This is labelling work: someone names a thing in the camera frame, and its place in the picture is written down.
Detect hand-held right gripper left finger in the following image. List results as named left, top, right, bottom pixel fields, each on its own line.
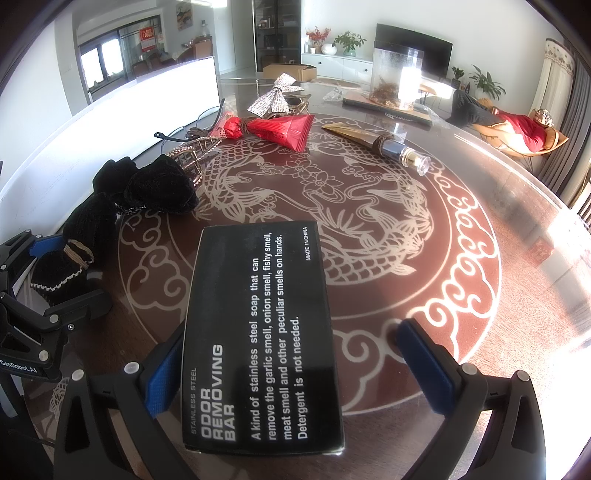
left=54, top=323, right=197, bottom=480

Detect orange rocking chair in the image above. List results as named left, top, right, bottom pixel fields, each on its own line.
left=475, top=119, right=570, bottom=160

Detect black printed box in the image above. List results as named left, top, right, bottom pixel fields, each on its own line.
left=181, top=222, right=346, bottom=457

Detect tall black glass cabinet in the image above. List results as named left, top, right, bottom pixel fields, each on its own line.
left=252, top=0, right=304, bottom=71

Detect wooden stool with metal legs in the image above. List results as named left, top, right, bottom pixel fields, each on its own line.
left=418, top=82, right=445, bottom=108

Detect cardboard box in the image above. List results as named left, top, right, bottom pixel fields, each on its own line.
left=263, top=64, right=317, bottom=83

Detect large leafy potted plant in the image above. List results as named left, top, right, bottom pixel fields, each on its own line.
left=468, top=65, right=507, bottom=100

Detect red flower arrangement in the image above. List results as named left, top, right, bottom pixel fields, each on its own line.
left=307, top=26, right=331, bottom=54

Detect grey curtain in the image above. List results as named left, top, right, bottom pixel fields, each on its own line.
left=539, top=55, right=591, bottom=209

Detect clear frame glasses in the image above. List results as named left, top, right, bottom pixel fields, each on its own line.
left=154, top=97, right=228, bottom=145

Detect green potted plant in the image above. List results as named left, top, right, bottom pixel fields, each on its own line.
left=333, top=31, right=368, bottom=57

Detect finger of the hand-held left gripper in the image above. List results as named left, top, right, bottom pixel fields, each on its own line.
left=0, top=233, right=64, bottom=289
left=44, top=289, right=113, bottom=331

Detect red snack packet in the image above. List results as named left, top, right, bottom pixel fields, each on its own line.
left=216, top=114, right=315, bottom=152

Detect white television cabinet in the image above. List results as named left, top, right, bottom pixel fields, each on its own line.
left=302, top=52, right=375, bottom=84

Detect gold rhinestone hair claw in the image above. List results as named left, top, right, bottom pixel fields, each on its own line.
left=165, top=135, right=223, bottom=186

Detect silver rhinestone bow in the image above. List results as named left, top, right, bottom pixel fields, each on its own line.
left=247, top=73, right=306, bottom=116

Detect clear jar with black lid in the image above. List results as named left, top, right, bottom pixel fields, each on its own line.
left=369, top=42, right=425, bottom=112

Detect brown patterned glass desktop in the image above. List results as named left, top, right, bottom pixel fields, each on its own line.
left=28, top=76, right=591, bottom=480

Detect black television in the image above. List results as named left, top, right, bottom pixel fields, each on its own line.
left=375, top=23, right=454, bottom=80

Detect flat wooden board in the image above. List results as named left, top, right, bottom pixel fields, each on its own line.
left=342, top=90, right=433, bottom=128

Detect black velvet hair bow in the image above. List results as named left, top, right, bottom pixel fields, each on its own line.
left=92, top=154, right=200, bottom=216

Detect black velvet hair accessories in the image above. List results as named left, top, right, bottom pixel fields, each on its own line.
left=30, top=191, right=119, bottom=306

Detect covered standing air conditioner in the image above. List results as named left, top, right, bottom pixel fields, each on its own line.
left=537, top=39, right=578, bottom=121

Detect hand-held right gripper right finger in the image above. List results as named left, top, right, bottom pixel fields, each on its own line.
left=396, top=318, right=551, bottom=480

